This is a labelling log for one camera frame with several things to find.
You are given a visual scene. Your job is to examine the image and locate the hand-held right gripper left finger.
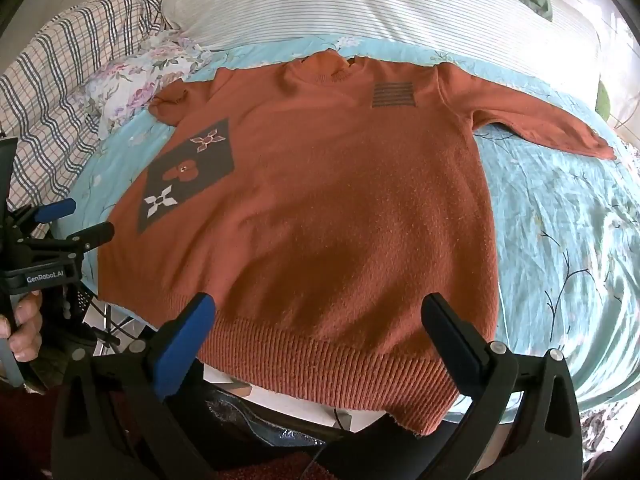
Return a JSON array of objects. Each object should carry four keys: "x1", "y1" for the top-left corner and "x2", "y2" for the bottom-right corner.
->
[{"x1": 50, "y1": 292, "x2": 221, "y2": 480}]

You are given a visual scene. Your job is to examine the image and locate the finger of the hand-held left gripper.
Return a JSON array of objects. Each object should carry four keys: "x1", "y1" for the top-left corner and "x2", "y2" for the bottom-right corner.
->
[
  {"x1": 10, "y1": 198, "x2": 77, "y2": 239},
  {"x1": 30, "y1": 221, "x2": 115, "y2": 261}
]

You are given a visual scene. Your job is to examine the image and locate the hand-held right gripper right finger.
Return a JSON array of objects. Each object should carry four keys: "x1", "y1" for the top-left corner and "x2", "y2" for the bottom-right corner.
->
[{"x1": 421, "y1": 293, "x2": 584, "y2": 480}]

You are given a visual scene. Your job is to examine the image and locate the orange knit sweater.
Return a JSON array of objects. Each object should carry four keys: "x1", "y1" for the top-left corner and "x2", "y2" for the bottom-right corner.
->
[{"x1": 97, "y1": 49, "x2": 616, "y2": 436}]

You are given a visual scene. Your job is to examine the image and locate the person's left hand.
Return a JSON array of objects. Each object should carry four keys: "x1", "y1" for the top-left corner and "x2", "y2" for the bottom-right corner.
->
[{"x1": 0, "y1": 292, "x2": 44, "y2": 362}]

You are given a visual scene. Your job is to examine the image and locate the light blue floral bedsheet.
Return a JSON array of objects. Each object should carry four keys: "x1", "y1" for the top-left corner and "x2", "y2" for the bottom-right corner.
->
[{"x1": 70, "y1": 35, "x2": 640, "y2": 456}]

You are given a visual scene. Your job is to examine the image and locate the plaid checked blanket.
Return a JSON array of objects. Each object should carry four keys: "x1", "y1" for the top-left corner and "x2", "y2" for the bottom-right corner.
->
[{"x1": 0, "y1": 0, "x2": 187, "y2": 212}]

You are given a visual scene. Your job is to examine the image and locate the pink floral pillow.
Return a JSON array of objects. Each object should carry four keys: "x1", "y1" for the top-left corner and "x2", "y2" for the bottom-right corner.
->
[{"x1": 82, "y1": 32, "x2": 232, "y2": 142}]

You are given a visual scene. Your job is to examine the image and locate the white leaf print cloth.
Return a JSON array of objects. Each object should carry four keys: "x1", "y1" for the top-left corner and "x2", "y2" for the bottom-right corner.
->
[{"x1": 594, "y1": 0, "x2": 640, "y2": 161}]

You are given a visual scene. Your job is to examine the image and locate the white striped quilt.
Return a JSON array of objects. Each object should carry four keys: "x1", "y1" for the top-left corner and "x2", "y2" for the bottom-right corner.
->
[{"x1": 160, "y1": 0, "x2": 602, "y2": 107}]

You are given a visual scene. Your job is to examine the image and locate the black cable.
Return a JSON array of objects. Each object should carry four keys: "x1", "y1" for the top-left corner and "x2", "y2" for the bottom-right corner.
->
[{"x1": 299, "y1": 409, "x2": 353, "y2": 480}]

